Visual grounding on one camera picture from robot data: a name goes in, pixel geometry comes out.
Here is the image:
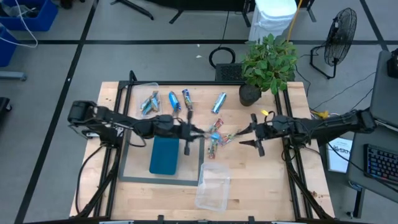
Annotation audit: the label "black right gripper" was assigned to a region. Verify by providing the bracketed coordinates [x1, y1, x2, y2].
[238, 113, 276, 157]

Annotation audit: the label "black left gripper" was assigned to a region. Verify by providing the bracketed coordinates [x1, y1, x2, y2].
[172, 110, 206, 156]

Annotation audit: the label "clear plastic bin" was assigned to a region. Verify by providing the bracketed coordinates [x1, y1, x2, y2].
[195, 162, 231, 213]
[132, 82, 162, 119]

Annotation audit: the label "snack packets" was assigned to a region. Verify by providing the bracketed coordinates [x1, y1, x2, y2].
[139, 96, 153, 112]

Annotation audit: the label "blue multicolour granola bar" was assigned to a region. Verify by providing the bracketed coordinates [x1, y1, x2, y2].
[182, 88, 193, 110]

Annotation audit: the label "blue silver granola bar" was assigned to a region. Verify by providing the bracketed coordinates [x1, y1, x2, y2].
[211, 91, 227, 114]

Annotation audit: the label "black plant pot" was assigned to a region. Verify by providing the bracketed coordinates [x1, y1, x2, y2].
[238, 83, 262, 107]

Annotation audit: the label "teal plastic bin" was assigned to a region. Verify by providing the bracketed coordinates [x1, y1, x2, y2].
[149, 135, 180, 175]

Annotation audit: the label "black perforated box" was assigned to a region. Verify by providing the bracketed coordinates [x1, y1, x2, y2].
[215, 63, 245, 82]

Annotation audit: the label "grey bordered mesh mat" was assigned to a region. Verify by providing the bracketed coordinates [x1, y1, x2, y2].
[118, 127, 206, 187]

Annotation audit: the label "green leafy plant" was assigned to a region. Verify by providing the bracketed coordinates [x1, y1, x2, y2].
[241, 33, 299, 96]

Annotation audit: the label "white paper sign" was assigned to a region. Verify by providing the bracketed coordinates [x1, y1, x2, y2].
[326, 136, 354, 174]

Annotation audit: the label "grey desk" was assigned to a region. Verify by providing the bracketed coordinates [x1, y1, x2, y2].
[369, 50, 398, 128]
[347, 117, 398, 205]

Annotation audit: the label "white trash bin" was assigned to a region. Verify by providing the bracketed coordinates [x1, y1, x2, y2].
[248, 0, 298, 43]

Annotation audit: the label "black backlit keyboard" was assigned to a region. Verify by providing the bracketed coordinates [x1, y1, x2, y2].
[363, 143, 398, 187]

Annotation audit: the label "black stand legs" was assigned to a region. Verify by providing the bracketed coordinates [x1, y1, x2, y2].
[110, 0, 256, 28]

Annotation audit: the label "black floor fan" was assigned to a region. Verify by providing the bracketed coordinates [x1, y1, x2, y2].
[310, 7, 358, 80]

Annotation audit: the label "black desk device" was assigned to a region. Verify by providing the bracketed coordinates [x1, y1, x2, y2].
[387, 48, 398, 78]

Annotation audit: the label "blue storage bin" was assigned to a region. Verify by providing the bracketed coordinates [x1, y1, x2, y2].
[0, 0, 59, 32]
[0, 26, 19, 68]

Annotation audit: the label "grey floor bar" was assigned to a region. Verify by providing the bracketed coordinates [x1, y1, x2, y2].
[0, 71, 27, 82]

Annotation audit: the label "black aluminium table frame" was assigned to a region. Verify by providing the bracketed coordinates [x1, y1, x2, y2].
[70, 70, 335, 224]

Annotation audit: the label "black coiled cable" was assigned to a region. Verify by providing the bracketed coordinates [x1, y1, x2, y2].
[208, 46, 236, 69]

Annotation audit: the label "yellow cable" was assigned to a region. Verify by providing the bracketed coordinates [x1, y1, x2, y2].
[285, 0, 304, 43]

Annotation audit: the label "white cable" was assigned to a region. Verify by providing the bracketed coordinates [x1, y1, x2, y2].
[0, 0, 39, 49]

